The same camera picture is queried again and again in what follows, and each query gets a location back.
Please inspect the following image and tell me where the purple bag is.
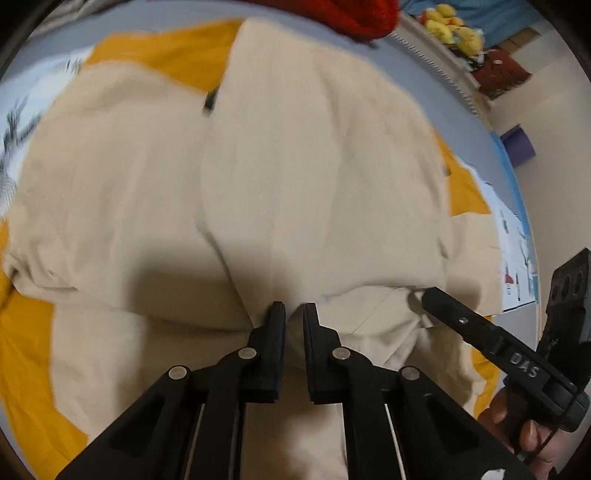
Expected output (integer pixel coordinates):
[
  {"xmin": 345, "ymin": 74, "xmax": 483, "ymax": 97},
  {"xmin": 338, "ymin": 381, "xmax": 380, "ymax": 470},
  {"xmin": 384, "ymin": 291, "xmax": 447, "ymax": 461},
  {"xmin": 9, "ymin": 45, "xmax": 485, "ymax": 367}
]
[{"xmin": 501, "ymin": 124, "xmax": 536, "ymax": 164}]

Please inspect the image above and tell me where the red folded quilt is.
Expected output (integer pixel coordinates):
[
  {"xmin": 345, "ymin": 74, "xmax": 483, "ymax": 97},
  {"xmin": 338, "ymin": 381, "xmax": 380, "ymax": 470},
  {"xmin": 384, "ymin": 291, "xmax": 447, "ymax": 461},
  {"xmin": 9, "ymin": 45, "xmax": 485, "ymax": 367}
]
[{"xmin": 305, "ymin": 0, "xmax": 402, "ymax": 42}]

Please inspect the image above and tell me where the person's right hand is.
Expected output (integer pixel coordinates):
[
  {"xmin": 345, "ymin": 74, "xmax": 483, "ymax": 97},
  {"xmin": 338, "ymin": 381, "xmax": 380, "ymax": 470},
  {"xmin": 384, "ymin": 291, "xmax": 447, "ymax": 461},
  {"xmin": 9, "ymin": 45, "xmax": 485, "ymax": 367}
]
[{"xmin": 478, "ymin": 392, "xmax": 566, "ymax": 480}]

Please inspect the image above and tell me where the beige and yellow hooded jacket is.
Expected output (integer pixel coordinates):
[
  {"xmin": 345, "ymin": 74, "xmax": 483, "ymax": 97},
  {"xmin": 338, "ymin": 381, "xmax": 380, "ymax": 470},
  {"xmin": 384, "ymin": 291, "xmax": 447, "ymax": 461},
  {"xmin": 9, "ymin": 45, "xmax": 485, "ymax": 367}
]
[{"xmin": 0, "ymin": 18, "xmax": 504, "ymax": 480}]

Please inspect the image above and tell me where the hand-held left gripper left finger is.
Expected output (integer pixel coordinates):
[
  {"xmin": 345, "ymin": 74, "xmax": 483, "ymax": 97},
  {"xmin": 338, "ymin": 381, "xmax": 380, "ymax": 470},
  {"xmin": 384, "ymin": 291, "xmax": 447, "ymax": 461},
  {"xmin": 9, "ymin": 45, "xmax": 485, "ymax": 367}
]
[{"xmin": 55, "ymin": 301, "xmax": 287, "ymax": 480}]

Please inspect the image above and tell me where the dark red cushion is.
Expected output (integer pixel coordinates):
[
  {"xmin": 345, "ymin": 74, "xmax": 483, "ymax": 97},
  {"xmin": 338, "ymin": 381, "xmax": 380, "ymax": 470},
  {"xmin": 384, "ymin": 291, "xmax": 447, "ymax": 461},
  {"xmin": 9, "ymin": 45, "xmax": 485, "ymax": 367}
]
[{"xmin": 475, "ymin": 50, "xmax": 532, "ymax": 100}]

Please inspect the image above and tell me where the white bay window ledge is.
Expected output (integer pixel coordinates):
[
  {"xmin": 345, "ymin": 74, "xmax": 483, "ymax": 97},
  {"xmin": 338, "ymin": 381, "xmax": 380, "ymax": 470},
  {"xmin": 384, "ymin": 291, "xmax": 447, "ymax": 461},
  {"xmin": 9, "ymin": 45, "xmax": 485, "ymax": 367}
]
[{"xmin": 392, "ymin": 21, "xmax": 496, "ymax": 121}]

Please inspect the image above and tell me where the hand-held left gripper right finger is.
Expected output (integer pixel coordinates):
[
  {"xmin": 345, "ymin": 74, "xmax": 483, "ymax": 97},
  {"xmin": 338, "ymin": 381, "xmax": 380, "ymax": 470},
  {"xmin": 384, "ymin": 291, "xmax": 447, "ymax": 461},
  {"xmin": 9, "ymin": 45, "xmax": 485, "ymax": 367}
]
[{"xmin": 302, "ymin": 302, "xmax": 536, "ymax": 480}]

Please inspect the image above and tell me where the yellow duck plush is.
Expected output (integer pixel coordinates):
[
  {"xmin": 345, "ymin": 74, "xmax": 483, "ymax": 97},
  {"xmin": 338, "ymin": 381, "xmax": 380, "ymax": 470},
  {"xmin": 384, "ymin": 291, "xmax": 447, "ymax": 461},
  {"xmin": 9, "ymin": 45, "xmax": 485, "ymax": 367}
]
[{"xmin": 418, "ymin": 4, "xmax": 462, "ymax": 44}]

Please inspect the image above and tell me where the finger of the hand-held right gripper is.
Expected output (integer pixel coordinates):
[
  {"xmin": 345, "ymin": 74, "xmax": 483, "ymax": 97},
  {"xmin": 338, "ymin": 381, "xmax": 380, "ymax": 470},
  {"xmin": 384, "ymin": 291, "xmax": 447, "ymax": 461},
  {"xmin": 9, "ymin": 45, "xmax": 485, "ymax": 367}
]
[
  {"xmin": 538, "ymin": 248, "xmax": 591, "ymax": 370},
  {"xmin": 421, "ymin": 286, "xmax": 509, "ymax": 357}
]

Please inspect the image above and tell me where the yellow bear plush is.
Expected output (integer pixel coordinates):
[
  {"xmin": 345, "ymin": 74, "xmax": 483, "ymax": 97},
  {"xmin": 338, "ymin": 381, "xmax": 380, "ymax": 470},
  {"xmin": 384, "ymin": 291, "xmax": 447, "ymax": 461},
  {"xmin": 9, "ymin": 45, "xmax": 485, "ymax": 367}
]
[{"xmin": 455, "ymin": 25, "xmax": 484, "ymax": 55}]

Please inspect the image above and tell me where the blue curtain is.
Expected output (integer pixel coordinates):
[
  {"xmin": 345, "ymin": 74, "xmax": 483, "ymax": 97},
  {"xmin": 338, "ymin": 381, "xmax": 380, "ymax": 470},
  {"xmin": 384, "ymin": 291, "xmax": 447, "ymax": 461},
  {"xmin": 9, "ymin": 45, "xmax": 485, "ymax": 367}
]
[{"xmin": 402, "ymin": 0, "xmax": 541, "ymax": 47}]

